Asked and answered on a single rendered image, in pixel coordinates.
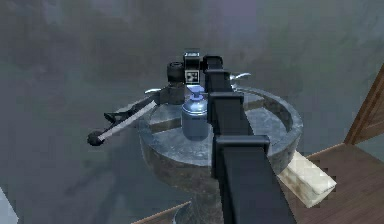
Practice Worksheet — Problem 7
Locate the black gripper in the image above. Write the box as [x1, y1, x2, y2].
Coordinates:
[86, 61, 187, 147]

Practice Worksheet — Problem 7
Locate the blue-grey soap dispenser bottle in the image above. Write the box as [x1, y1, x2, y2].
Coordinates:
[180, 84, 210, 142]

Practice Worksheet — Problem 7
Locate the cream rectangular block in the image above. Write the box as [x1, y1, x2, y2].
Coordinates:
[277, 149, 338, 209]

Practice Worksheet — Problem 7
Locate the grey round pedestal sink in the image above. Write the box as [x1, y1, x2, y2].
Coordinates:
[137, 85, 305, 224]

